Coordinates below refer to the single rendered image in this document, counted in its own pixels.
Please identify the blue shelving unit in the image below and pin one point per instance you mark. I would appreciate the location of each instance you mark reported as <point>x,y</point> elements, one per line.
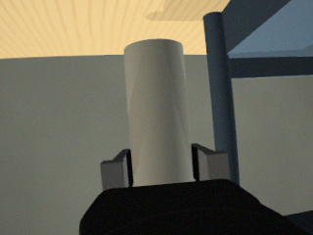
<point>253,39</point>

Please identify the grey cylinder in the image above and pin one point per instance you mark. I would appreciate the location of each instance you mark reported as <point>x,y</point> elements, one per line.
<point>158,113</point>

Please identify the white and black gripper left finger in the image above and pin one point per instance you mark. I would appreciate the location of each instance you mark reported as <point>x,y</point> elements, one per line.
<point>117,173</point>

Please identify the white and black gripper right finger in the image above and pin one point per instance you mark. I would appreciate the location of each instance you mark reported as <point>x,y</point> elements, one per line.
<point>208,164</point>

